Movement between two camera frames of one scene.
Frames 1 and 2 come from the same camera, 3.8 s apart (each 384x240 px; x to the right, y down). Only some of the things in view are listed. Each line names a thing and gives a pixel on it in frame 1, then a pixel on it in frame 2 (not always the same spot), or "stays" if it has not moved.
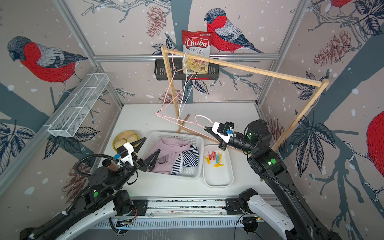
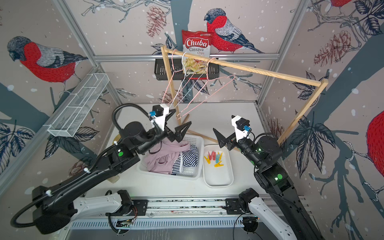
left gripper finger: (141, 141) -> (168, 116)
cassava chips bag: (198, 43) stays
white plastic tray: (218, 171) stays
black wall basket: (177, 72) stays
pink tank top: (170, 149) stays
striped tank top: (187, 158) stays
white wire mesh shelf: (69, 119) stays
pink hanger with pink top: (182, 127) -> (233, 76)
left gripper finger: (151, 161) -> (181, 130)
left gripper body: (137, 165) -> (170, 135)
